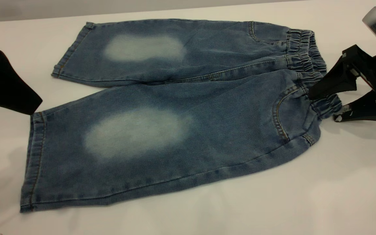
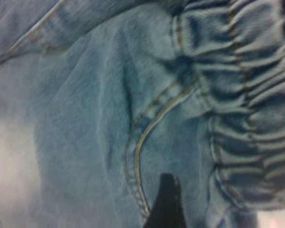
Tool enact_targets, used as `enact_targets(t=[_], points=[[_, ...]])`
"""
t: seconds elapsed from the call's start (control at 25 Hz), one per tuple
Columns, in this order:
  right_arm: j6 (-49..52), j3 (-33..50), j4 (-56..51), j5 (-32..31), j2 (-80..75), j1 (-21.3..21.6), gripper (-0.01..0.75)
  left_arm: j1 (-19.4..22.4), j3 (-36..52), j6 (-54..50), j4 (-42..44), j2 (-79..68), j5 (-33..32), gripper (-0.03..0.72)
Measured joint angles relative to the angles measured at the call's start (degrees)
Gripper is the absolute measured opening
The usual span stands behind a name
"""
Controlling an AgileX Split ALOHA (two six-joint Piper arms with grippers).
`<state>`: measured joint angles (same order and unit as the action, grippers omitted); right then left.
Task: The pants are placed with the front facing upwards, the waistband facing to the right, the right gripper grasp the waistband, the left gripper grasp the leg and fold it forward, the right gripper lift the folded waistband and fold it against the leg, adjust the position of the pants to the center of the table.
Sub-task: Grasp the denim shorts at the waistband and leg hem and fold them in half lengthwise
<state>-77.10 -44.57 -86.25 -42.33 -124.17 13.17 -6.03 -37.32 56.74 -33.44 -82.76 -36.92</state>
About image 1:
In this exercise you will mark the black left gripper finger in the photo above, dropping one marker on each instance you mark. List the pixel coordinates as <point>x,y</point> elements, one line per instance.
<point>8,88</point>

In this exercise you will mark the blue denim pants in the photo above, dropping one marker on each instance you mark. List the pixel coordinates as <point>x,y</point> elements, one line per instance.
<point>224,114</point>

